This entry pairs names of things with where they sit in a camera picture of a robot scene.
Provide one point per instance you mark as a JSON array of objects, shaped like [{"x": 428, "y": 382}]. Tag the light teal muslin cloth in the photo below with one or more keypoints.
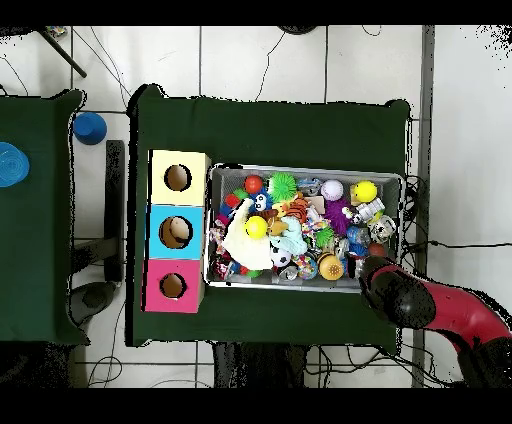
[{"x": 294, "y": 238}]

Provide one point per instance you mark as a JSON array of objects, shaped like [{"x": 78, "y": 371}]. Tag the dark grey round seat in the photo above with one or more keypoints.
[{"x": 94, "y": 298}]

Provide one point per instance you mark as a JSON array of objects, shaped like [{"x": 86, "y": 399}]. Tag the blue plastic cup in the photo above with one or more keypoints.
[{"x": 90, "y": 128}]

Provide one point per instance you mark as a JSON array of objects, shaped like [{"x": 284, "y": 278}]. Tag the green spiky ball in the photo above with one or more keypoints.
[{"x": 282, "y": 186}]

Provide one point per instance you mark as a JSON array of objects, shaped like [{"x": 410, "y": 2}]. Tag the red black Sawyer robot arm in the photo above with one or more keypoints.
[{"x": 460, "y": 312}]

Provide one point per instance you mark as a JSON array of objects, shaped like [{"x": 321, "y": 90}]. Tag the cream muslin cloth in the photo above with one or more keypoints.
[{"x": 244, "y": 250}]

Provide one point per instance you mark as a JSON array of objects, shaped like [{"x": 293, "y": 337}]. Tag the wooden box with three holes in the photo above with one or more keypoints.
[{"x": 192, "y": 280}]

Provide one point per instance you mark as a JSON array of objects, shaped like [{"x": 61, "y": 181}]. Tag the shallow metal mesh bin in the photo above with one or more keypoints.
[{"x": 230, "y": 178}]

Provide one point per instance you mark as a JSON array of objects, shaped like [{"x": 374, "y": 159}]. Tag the yellow smiley ball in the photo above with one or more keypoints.
[{"x": 366, "y": 191}]

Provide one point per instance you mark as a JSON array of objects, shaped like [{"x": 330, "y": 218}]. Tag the black round stand base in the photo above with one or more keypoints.
[{"x": 298, "y": 29}]

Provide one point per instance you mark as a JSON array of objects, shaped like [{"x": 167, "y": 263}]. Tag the dark green table cloth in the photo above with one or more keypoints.
[
  {"x": 36, "y": 240},
  {"x": 272, "y": 132}
]

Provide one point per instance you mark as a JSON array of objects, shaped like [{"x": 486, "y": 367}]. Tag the purple spiky toy with eyes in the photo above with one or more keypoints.
[{"x": 338, "y": 216}]

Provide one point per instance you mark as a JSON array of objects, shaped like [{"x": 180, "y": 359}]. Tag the toy hamburger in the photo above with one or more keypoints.
[{"x": 331, "y": 268}]

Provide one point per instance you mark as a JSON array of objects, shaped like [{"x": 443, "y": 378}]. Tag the yellow tennis ball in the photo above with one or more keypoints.
[{"x": 256, "y": 227}]

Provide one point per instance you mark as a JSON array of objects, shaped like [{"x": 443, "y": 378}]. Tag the black pole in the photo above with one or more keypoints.
[{"x": 64, "y": 55}]

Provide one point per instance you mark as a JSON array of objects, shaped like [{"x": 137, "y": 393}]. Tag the orange striped tiger plush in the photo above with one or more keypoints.
[{"x": 298, "y": 208}]

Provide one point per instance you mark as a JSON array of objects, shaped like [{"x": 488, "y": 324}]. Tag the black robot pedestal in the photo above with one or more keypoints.
[{"x": 256, "y": 366}]

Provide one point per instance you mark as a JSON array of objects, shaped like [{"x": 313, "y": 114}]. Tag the orange red ball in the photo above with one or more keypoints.
[{"x": 253, "y": 184}]

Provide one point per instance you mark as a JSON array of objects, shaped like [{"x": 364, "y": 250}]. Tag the white baseball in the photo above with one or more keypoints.
[{"x": 332, "y": 190}]

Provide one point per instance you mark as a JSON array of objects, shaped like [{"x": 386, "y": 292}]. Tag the blue round lid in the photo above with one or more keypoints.
[{"x": 12, "y": 164}]

